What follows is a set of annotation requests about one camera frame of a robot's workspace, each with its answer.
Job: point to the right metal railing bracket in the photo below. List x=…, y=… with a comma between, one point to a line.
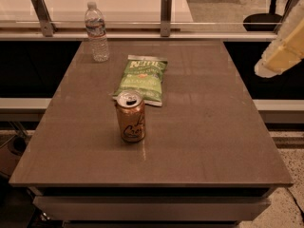
x=289, y=6

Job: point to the middle metal railing bracket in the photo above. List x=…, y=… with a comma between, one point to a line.
x=166, y=10

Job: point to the clear plastic water bottle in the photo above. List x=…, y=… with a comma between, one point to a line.
x=95, y=28

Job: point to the black office chair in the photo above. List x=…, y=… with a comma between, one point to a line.
x=263, y=21

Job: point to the orange soda can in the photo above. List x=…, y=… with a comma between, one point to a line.
x=131, y=115

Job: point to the metal railing bracket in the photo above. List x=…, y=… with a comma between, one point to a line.
x=289, y=6
x=166, y=10
x=45, y=22

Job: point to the green chips bag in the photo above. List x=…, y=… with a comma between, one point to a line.
x=144, y=74

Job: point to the yellow white gripper finger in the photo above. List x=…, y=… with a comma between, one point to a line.
x=287, y=50

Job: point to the left metal railing bracket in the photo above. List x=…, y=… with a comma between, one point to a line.
x=45, y=22

